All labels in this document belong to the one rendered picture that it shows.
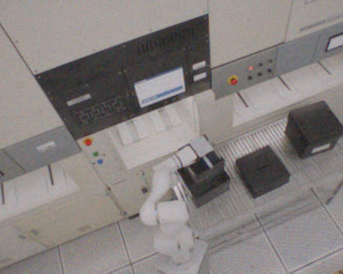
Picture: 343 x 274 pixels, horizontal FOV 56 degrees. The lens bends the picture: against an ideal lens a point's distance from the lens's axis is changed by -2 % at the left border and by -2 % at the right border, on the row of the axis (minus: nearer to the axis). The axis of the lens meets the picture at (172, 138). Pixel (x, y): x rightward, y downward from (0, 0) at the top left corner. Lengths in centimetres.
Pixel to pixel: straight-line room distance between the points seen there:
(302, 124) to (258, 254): 123
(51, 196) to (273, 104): 183
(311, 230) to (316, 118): 113
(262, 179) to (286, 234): 92
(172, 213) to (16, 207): 146
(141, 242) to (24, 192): 113
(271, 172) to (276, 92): 72
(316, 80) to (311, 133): 65
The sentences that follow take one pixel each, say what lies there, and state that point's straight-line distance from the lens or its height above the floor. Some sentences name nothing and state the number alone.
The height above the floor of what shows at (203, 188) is 77.
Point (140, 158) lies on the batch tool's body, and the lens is 247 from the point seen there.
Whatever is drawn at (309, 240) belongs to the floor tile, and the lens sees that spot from 318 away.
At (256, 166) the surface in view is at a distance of 240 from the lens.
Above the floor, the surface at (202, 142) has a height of 128.
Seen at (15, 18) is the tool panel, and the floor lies 224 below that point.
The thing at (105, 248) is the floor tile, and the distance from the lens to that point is 321.
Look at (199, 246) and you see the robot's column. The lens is 228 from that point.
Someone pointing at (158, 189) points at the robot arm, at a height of 159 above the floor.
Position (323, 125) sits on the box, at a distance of 249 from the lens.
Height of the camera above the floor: 296
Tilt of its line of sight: 56 degrees down
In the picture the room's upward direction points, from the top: 12 degrees counter-clockwise
